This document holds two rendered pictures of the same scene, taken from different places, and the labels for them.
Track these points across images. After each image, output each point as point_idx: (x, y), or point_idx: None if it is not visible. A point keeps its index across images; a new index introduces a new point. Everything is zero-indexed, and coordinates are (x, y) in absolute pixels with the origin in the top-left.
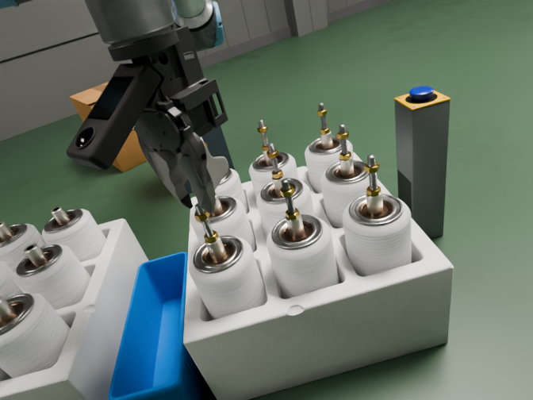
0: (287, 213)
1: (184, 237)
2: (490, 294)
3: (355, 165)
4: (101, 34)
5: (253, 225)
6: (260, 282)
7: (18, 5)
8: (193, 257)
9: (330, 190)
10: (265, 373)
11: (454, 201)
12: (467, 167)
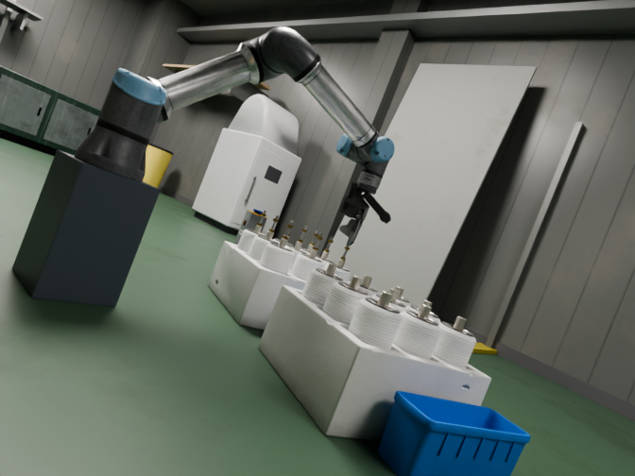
0: (328, 250)
1: (210, 328)
2: None
3: (279, 240)
4: (377, 186)
5: (290, 271)
6: None
7: (374, 161)
8: (344, 269)
9: None
10: None
11: (207, 273)
12: (176, 259)
